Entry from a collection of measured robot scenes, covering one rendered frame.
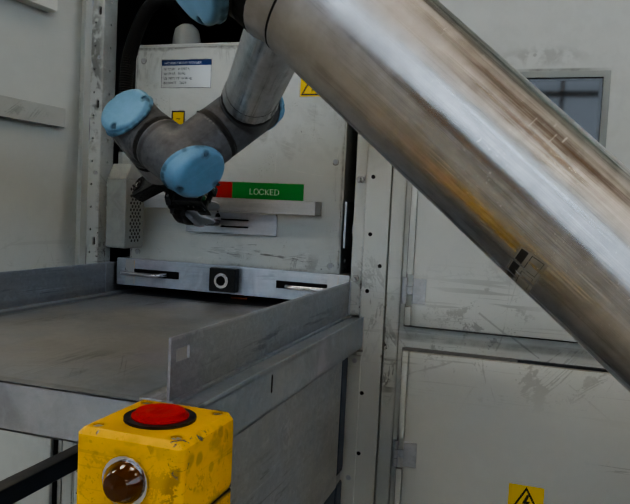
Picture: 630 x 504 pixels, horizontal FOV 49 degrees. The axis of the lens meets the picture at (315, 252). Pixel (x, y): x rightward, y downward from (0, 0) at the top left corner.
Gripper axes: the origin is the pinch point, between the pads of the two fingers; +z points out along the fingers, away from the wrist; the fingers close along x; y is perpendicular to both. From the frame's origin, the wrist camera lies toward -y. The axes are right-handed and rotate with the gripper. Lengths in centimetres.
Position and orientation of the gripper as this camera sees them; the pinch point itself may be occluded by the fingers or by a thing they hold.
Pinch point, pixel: (199, 220)
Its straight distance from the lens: 144.3
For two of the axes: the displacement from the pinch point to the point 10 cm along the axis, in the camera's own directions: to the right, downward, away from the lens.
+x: 2.0, -8.8, 4.2
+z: 2.5, 4.6, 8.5
